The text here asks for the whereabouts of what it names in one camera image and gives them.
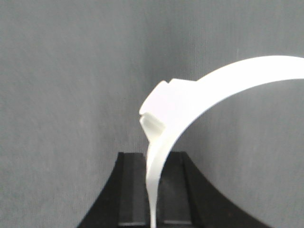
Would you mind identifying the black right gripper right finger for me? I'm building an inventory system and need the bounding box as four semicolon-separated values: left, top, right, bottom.
157;152;267;228

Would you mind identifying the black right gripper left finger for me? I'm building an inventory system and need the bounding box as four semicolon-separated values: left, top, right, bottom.
78;152;150;228

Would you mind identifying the white curved PVC pipe piece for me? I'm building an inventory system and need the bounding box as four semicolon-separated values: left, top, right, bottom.
139;56;304;228

